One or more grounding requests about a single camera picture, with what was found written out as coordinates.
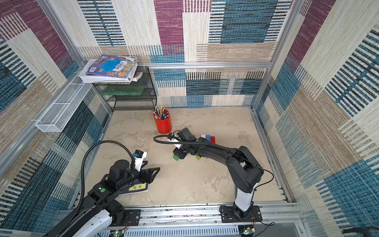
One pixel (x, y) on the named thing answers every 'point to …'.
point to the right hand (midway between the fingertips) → (181, 149)
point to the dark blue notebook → (137, 187)
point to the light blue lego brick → (208, 137)
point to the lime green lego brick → (198, 157)
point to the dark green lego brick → (175, 157)
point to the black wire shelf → (147, 101)
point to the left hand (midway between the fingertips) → (153, 165)
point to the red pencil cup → (164, 126)
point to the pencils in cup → (159, 113)
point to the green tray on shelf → (123, 90)
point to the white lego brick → (203, 136)
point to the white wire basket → (56, 117)
